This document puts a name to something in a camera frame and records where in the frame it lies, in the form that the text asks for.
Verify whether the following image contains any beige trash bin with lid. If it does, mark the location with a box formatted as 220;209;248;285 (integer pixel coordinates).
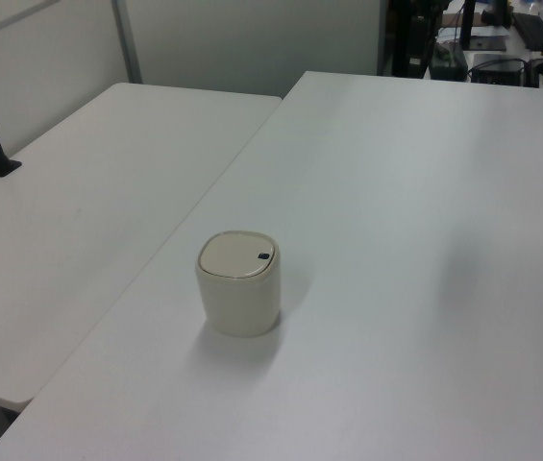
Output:
195;230;283;339

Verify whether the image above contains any black monitor stand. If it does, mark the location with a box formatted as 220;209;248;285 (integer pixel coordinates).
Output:
459;0;508;53

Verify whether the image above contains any grey metal partition post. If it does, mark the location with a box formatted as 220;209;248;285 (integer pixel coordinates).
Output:
111;0;144;85

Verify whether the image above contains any white side table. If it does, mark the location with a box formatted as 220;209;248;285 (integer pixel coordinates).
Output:
0;82;284;405

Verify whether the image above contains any black keyboard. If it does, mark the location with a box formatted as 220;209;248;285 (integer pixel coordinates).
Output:
510;12;543;55

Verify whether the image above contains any dark green device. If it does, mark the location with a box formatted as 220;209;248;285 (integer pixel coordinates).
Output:
427;42;470;82

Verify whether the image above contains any black electronics box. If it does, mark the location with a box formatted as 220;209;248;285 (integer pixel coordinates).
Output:
467;52;528;86

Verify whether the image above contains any black metal frame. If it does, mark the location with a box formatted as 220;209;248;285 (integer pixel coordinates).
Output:
389;0;441;79

